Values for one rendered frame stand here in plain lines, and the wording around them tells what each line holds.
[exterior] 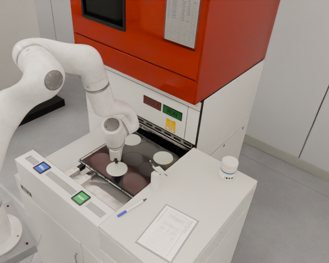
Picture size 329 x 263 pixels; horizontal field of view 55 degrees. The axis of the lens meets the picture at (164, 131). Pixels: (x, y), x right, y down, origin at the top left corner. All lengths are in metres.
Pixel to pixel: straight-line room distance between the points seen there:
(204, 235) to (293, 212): 1.64
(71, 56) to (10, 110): 0.24
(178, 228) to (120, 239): 0.21
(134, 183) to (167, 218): 0.29
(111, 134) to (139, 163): 0.35
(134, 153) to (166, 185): 0.32
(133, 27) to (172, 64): 0.25
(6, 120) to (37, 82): 0.16
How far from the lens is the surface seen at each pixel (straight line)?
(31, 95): 0.96
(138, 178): 1.47
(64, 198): 1.34
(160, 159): 1.57
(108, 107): 1.16
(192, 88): 1.35
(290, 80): 2.87
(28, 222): 1.48
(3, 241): 1.36
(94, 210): 1.28
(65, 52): 1.04
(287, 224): 2.68
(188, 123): 1.51
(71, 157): 1.73
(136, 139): 1.69
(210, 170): 1.45
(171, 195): 1.32
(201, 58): 1.28
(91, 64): 1.05
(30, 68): 0.95
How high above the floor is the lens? 1.94
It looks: 36 degrees down
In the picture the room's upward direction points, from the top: 4 degrees clockwise
